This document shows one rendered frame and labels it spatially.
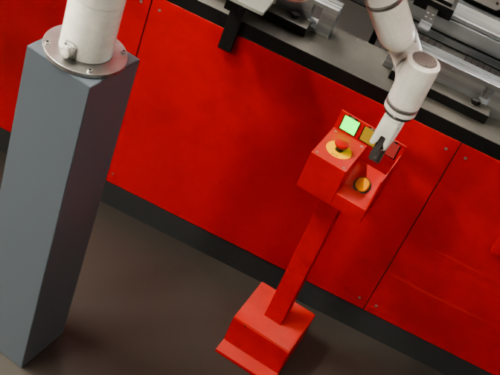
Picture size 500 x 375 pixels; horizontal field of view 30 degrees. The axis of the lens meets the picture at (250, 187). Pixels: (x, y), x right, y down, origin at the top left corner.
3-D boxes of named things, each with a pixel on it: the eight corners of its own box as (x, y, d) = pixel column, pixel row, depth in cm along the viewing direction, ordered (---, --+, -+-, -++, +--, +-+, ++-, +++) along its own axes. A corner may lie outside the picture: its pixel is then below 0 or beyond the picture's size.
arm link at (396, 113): (396, 84, 232) (391, 93, 234) (382, 100, 226) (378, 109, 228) (425, 100, 230) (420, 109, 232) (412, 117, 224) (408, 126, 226)
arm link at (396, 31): (359, -28, 215) (393, 69, 235) (365, 13, 204) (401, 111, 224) (397, -40, 213) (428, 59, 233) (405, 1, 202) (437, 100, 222)
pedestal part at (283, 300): (263, 315, 287) (325, 189, 254) (271, 303, 292) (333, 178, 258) (280, 325, 286) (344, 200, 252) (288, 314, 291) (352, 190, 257)
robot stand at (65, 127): (21, 368, 261) (90, 87, 198) (-27, 331, 265) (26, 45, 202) (63, 332, 274) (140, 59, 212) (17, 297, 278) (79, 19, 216)
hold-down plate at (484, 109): (387, 78, 264) (391, 69, 262) (391, 69, 268) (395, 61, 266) (484, 124, 262) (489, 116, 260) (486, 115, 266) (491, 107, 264)
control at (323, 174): (295, 184, 251) (318, 134, 240) (319, 158, 263) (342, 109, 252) (359, 223, 247) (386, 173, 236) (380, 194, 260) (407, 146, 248)
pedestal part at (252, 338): (214, 350, 287) (225, 327, 279) (251, 304, 306) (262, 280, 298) (269, 386, 283) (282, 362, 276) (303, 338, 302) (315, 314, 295)
